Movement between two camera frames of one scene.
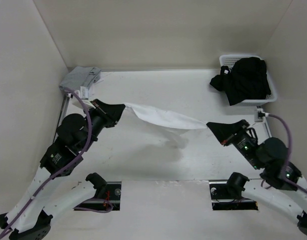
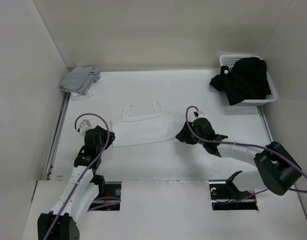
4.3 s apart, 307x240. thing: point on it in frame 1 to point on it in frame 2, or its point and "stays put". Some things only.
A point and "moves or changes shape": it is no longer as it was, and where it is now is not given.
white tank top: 167,126 moves or changes shape
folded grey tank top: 81,76 stays put
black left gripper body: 101,117 to 104,137
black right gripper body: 244,143 to 187,137
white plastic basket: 228,60 stays put
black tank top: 248,79 stays put
